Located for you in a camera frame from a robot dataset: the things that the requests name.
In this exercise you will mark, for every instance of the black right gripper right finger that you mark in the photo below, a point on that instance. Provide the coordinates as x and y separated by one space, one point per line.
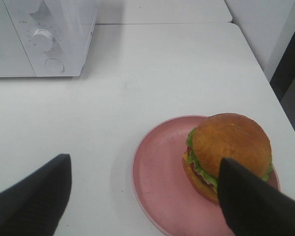
252 207

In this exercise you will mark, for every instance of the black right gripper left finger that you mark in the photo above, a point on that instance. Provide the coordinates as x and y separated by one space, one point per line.
35 205

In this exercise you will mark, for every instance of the burger with lettuce and cheese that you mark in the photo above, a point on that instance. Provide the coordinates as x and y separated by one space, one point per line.
226 135

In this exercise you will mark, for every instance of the pink round plate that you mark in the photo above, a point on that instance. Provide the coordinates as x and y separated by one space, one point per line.
164 191

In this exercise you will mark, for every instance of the round white door button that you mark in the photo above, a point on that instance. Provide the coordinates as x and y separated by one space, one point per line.
54 65

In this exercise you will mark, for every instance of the white microwave door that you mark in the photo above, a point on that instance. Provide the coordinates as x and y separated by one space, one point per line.
13 59

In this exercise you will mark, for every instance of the white timer knob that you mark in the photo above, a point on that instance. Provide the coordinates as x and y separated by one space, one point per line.
43 40

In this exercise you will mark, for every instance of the white microwave oven body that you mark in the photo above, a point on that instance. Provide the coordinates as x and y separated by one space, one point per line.
72 22

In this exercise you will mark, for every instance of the upper white power knob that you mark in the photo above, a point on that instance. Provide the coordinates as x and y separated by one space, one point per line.
36 6

